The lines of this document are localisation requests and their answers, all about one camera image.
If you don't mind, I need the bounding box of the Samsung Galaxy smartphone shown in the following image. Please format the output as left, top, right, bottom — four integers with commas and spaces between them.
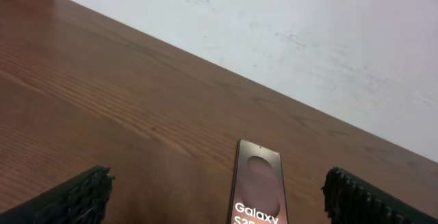
228, 139, 289, 224

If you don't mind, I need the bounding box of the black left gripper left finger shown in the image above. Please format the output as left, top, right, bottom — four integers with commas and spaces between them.
1, 165, 115, 224

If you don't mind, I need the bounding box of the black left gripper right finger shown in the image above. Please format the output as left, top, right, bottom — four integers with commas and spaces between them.
322, 167, 437, 224

